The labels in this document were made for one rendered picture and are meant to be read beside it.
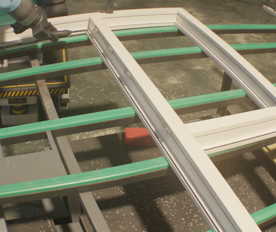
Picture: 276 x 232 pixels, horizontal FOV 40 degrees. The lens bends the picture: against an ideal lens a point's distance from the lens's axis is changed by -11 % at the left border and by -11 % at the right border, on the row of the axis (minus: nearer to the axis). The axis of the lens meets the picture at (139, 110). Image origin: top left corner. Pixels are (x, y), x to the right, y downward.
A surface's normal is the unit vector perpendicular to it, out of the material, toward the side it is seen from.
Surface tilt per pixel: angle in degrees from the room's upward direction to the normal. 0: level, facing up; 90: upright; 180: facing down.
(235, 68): 90
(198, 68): 0
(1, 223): 0
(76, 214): 90
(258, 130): 90
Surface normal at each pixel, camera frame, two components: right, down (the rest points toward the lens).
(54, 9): 0.26, 0.25
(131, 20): 0.36, 0.55
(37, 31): -0.37, -0.29
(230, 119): 0.07, -0.83
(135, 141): 0.04, 0.56
